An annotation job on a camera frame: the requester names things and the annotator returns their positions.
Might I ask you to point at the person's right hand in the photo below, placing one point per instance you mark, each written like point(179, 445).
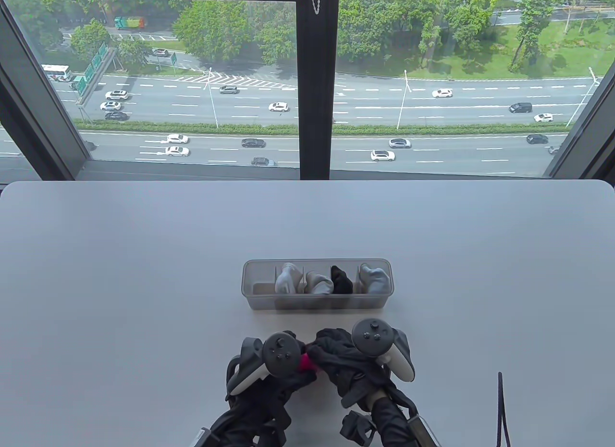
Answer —
point(350, 370)

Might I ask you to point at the person's left hand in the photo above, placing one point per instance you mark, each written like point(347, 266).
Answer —
point(283, 389)

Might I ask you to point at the red sock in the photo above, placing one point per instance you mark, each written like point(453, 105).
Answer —
point(307, 364)

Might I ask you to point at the black sock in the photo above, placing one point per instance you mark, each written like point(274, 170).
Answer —
point(342, 279)

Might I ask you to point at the grey sock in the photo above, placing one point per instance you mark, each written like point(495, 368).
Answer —
point(319, 282)

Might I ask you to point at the light blue sock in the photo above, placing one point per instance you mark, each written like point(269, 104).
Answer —
point(375, 276)

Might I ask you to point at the white sock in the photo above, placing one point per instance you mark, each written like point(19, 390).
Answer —
point(288, 279)

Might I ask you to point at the person's left forearm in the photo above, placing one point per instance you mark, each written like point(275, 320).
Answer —
point(245, 428)

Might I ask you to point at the black forearm sensor box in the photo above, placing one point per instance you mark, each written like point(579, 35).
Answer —
point(425, 432)
point(202, 437)

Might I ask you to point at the person's right forearm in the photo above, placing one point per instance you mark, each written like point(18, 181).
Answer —
point(394, 425)

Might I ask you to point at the clear plastic divided organizer box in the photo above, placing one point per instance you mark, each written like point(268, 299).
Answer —
point(259, 293)

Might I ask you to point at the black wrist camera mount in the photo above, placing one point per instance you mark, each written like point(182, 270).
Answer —
point(358, 428)

